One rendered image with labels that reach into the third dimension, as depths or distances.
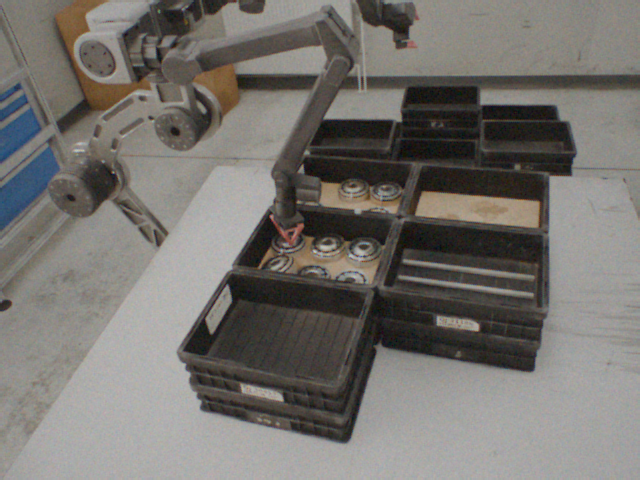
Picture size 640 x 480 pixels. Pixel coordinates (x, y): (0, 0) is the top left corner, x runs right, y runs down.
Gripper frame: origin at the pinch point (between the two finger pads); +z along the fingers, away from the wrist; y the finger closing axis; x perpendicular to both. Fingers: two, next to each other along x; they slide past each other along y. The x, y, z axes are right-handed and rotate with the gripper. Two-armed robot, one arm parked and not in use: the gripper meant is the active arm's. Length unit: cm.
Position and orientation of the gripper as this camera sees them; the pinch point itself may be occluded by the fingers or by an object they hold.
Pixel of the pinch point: (287, 238)
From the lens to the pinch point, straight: 165.2
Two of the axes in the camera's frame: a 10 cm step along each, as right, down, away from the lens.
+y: -4.8, -5.4, 7.0
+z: -0.1, 8.0, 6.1
